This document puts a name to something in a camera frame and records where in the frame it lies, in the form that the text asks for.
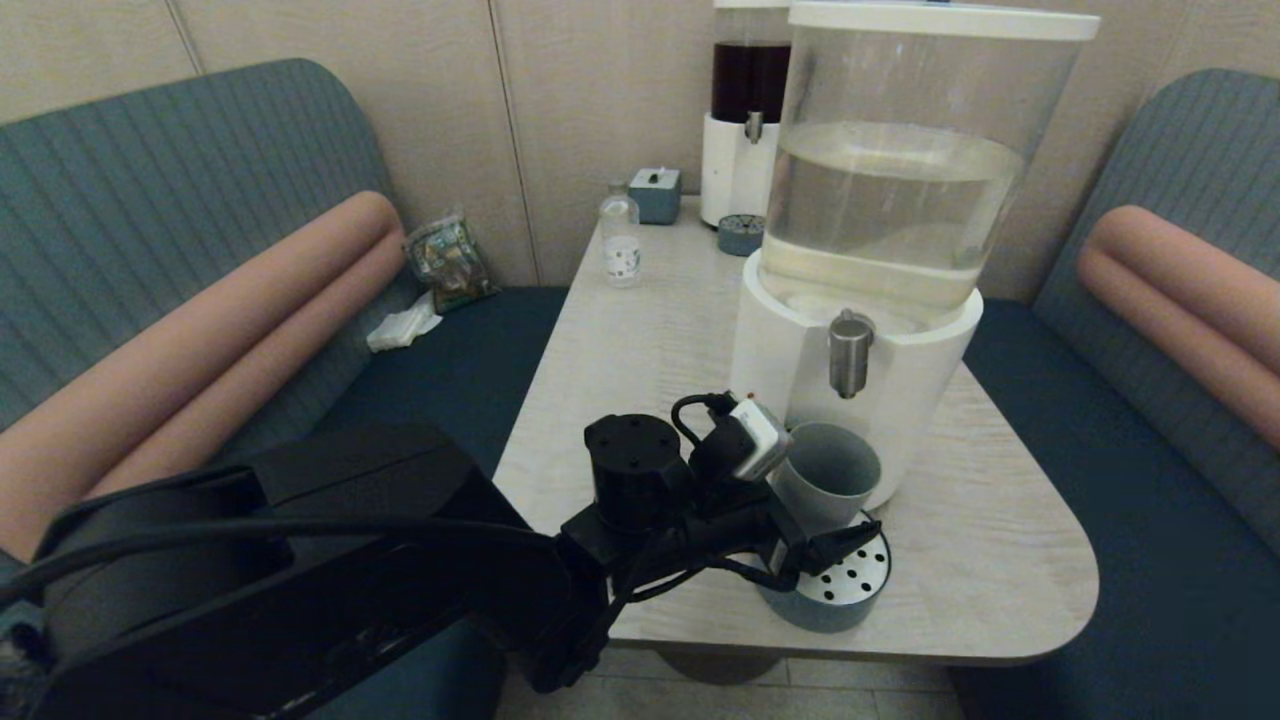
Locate round blue perforated drip tray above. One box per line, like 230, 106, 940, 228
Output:
755, 510, 893, 634

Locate dark drink dispenser white base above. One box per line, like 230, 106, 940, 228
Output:
700, 0, 796, 229

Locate clear water dispenser white base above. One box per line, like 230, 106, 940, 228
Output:
728, 2, 1101, 511

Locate grey-blue plastic cup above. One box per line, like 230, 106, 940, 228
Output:
768, 421, 883, 541

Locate small clear bottle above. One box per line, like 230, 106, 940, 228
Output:
599, 180, 642, 288

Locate teal upholstered bench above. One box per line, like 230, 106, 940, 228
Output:
0, 57, 571, 720
945, 68, 1280, 720

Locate blue-grey tissue box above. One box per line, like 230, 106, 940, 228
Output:
629, 166, 683, 225

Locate crumpled white tissue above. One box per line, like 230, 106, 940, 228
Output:
365, 292, 444, 352

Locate green snack bag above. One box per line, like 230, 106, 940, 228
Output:
404, 210, 498, 314

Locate steel water dispenser tap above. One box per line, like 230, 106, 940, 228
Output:
828, 308, 877, 399

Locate pink bolster cushion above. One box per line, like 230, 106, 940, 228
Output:
0, 190, 406, 561
1076, 205, 1280, 451

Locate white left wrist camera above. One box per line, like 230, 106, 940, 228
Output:
725, 392, 793, 483

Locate small round blue drip tray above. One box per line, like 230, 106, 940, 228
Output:
717, 213, 767, 257

